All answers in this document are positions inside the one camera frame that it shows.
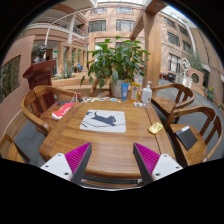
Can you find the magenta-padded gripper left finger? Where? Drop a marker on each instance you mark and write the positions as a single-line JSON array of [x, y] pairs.
[[56, 163]]

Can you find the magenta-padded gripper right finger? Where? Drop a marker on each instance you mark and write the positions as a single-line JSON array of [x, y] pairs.
[[165, 165]]

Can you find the yellow computer mouse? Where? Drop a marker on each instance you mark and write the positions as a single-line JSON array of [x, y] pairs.
[[155, 127]]

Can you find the grey cat print mouse pad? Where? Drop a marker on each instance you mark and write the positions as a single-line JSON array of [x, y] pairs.
[[103, 126]]

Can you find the wooden armchair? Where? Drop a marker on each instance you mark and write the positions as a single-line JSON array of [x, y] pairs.
[[196, 155], [166, 103], [95, 87], [33, 116], [10, 151]]

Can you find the black notebook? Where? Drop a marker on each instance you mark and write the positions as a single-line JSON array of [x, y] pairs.
[[186, 137]]

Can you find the black binder clip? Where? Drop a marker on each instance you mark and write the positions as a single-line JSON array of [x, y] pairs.
[[80, 99]]

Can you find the white pump bottle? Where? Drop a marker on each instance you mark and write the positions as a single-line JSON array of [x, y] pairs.
[[146, 95]]

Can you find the yellow detergent bottle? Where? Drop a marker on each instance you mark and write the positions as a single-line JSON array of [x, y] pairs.
[[135, 90]]

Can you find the small blue printed sticker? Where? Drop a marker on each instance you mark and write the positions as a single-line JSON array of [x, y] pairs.
[[113, 99], [106, 98]]

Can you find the yellow flowering plant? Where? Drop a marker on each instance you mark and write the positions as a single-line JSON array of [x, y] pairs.
[[210, 94]]

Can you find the blue tube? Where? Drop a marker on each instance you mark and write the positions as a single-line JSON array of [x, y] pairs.
[[124, 91]]

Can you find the white abstract sculpture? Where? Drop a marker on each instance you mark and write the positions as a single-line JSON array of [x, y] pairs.
[[184, 80]]

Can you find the spiky green agave plant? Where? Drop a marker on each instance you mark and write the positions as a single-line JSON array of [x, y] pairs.
[[67, 72]]

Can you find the dark bust statue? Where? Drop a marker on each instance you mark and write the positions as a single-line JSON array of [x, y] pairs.
[[40, 54]]

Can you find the green plant in white pot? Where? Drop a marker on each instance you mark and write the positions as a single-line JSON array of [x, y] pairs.
[[116, 60]]

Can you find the dark red wooden pedestal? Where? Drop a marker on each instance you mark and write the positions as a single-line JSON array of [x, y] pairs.
[[40, 75]]

